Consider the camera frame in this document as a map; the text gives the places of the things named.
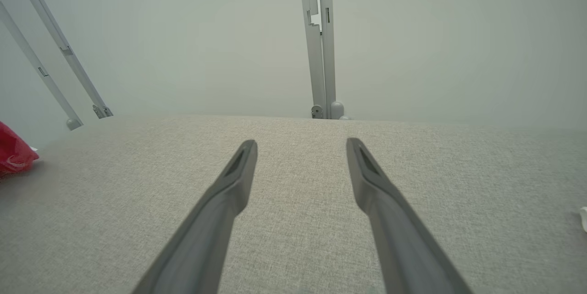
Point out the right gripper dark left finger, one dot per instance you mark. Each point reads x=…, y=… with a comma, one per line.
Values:
x=206, y=239

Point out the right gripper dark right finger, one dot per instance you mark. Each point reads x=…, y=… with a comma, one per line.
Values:
x=403, y=239

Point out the red white shorts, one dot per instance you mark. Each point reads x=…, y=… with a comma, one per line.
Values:
x=584, y=218

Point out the red shirt white trim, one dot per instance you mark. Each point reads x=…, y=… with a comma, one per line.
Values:
x=13, y=154

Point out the grey partition post with foot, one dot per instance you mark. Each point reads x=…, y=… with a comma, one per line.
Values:
x=328, y=64

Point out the grey slanted partition post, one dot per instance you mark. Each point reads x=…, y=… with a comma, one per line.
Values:
x=36, y=65
x=55, y=30

